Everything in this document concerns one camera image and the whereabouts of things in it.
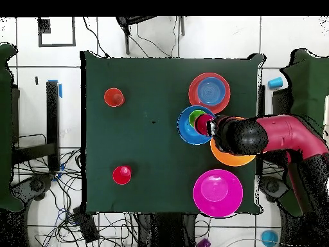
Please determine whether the blue plastic cup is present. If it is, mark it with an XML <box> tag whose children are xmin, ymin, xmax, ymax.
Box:
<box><xmin>260</xmin><ymin>230</ymin><xmax>280</xmax><ymax>247</ymax></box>
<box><xmin>267</xmin><ymin>76</ymin><xmax>283</xmax><ymax>89</ymax></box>

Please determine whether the large smooth blue bowl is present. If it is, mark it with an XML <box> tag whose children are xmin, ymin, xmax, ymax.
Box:
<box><xmin>177</xmin><ymin>105</ymin><xmax>216</xmax><ymax>145</ymax></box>

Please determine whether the black power strip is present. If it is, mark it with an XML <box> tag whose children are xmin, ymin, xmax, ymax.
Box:
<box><xmin>72</xmin><ymin>205</ymin><xmax>100</xmax><ymax>244</ymax></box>

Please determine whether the small ringed blue bowl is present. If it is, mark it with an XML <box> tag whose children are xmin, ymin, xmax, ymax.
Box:
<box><xmin>197</xmin><ymin>77</ymin><xmax>227</xmax><ymax>106</ymax></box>

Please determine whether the white box stack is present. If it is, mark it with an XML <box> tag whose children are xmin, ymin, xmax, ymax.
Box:
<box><xmin>323</xmin><ymin>95</ymin><xmax>329</xmax><ymax>145</ymax></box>

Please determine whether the black table frame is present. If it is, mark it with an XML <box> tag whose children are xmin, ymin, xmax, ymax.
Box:
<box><xmin>11</xmin><ymin>80</ymin><xmax>61</xmax><ymax>172</ymax></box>
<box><xmin>256</xmin><ymin>84</ymin><xmax>292</xmax><ymax>168</ymax></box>

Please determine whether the tangle of cables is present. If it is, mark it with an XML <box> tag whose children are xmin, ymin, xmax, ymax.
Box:
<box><xmin>12</xmin><ymin>147</ymin><xmax>139</xmax><ymax>247</ymax></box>

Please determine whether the orange-red plastic bowl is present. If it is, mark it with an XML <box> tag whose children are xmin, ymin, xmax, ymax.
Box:
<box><xmin>188</xmin><ymin>72</ymin><xmax>231</xmax><ymax>114</ymax></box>

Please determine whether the red plastic cup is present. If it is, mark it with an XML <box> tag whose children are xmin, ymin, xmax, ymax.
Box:
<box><xmin>112</xmin><ymin>165</ymin><xmax>132</xmax><ymax>186</ymax></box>

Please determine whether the magenta plastic cup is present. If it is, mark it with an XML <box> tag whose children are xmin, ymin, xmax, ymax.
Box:
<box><xmin>194</xmin><ymin>113</ymin><xmax>215</xmax><ymax>136</ymax></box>

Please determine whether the dark green tablecloth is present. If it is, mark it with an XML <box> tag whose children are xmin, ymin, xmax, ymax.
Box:
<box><xmin>78</xmin><ymin>50</ymin><xmax>265</xmax><ymax>215</ymax></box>

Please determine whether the green plastic cup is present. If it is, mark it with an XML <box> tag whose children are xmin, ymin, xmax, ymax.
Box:
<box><xmin>188</xmin><ymin>109</ymin><xmax>206</xmax><ymax>128</ymax></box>

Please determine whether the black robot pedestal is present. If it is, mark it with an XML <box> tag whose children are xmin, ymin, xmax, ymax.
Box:
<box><xmin>136</xmin><ymin>212</ymin><xmax>199</xmax><ymax>247</ymax></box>

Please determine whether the orange plastic cup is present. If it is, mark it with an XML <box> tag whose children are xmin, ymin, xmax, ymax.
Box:
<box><xmin>103</xmin><ymin>87</ymin><xmax>126</xmax><ymax>108</ymax></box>

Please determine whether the green cloth side table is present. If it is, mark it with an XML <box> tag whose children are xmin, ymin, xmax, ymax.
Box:
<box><xmin>0</xmin><ymin>42</ymin><xmax>25</xmax><ymax>213</ymax></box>
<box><xmin>278</xmin><ymin>48</ymin><xmax>329</xmax><ymax>217</ymax></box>

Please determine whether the large yellow-orange plastic bowl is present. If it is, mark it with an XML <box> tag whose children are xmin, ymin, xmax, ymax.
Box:
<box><xmin>209</xmin><ymin>116</ymin><xmax>257</xmax><ymax>167</ymax></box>

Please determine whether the large pink plastic bowl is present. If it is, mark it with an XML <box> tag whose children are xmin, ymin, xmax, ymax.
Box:
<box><xmin>192</xmin><ymin>169</ymin><xmax>244</xmax><ymax>219</ymax></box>

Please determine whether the black camera tripod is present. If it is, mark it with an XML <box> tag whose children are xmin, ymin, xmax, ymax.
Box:
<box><xmin>115</xmin><ymin>16</ymin><xmax>186</xmax><ymax>55</ymax></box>

